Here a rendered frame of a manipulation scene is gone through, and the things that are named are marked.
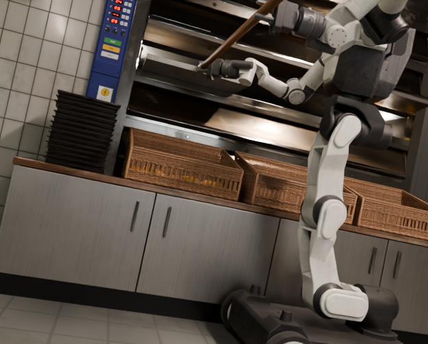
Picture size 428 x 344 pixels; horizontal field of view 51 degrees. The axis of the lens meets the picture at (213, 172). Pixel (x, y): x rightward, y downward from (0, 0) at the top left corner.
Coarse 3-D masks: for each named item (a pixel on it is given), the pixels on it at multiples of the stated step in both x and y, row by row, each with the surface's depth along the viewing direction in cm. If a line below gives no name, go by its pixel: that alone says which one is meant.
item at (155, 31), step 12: (156, 24) 239; (144, 36) 253; (156, 36) 251; (168, 36) 249; (180, 36) 246; (192, 36) 244; (204, 36) 245; (180, 48) 261; (192, 48) 258; (204, 48) 256; (216, 48) 254; (240, 48) 250; (240, 60) 263; (264, 60) 258; (276, 60) 256; (288, 60) 257; (276, 72) 271; (288, 72) 268; (300, 72) 266; (396, 96) 276; (408, 96) 277; (396, 108) 293; (408, 108) 290; (420, 108) 287
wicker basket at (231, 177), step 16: (128, 144) 231; (144, 144) 250; (160, 144) 253; (176, 144) 256; (192, 144) 258; (128, 160) 205; (144, 160) 207; (160, 160) 209; (176, 160) 211; (192, 160) 212; (208, 160) 259; (224, 160) 254; (128, 176) 205; (144, 176) 207; (160, 176) 209; (176, 176) 211; (192, 176) 254; (208, 176) 214; (224, 176) 216; (240, 176) 218; (208, 192) 215; (224, 192) 216
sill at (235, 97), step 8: (136, 72) 251; (144, 72) 252; (152, 72) 254; (160, 80) 255; (168, 80) 256; (176, 80) 257; (192, 88) 259; (200, 88) 260; (208, 88) 261; (224, 96) 264; (232, 96) 265; (240, 96) 266; (248, 104) 268; (256, 104) 269; (264, 104) 270; (272, 104) 271; (280, 112) 272; (288, 112) 274; (296, 112) 275; (312, 120) 278; (320, 120) 279; (400, 144) 293; (408, 144) 294
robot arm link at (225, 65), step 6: (216, 60) 219; (222, 60) 219; (228, 60) 217; (210, 66) 220; (216, 66) 219; (222, 66) 216; (228, 66) 214; (210, 72) 219; (216, 72) 218; (222, 72) 216; (228, 72) 215; (210, 78) 220
